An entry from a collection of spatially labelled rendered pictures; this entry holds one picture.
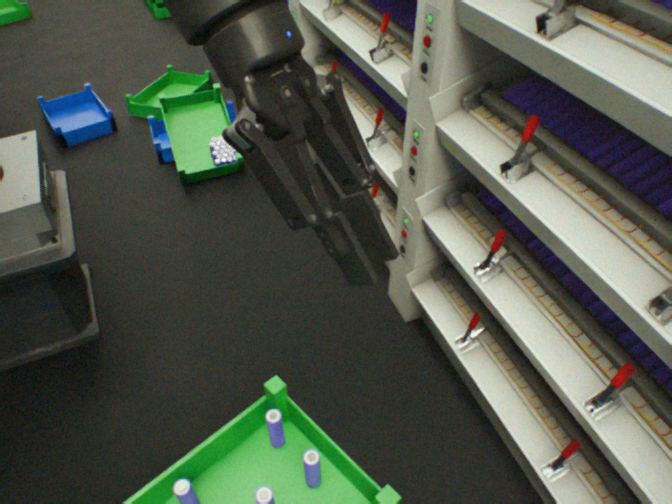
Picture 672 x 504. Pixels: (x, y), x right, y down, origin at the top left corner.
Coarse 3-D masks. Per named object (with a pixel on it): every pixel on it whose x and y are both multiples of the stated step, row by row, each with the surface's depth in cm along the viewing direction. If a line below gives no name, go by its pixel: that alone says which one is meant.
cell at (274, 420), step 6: (270, 414) 57; (276, 414) 57; (270, 420) 57; (276, 420) 57; (282, 420) 58; (270, 426) 57; (276, 426) 57; (282, 426) 59; (270, 432) 59; (276, 432) 58; (282, 432) 59; (270, 438) 60; (276, 438) 59; (282, 438) 60; (276, 444) 60; (282, 444) 61
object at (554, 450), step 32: (416, 288) 108; (448, 288) 105; (448, 320) 101; (480, 320) 98; (480, 352) 95; (512, 352) 90; (480, 384) 91; (512, 384) 88; (544, 384) 85; (512, 416) 86; (544, 416) 84; (544, 448) 81; (576, 448) 73; (544, 480) 78; (576, 480) 76; (608, 480) 73
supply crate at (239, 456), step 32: (256, 416) 61; (288, 416) 63; (224, 448) 59; (256, 448) 61; (288, 448) 61; (320, 448) 60; (160, 480) 53; (192, 480) 58; (224, 480) 58; (256, 480) 58; (288, 480) 58; (352, 480) 57
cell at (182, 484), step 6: (180, 480) 52; (186, 480) 52; (174, 486) 51; (180, 486) 51; (186, 486) 51; (174, 492) 51; (180, 492) 51; (186, 492) 51; (192, 492) 52; (180, 498) 51; (186, 498) 51; (192, 498) 52
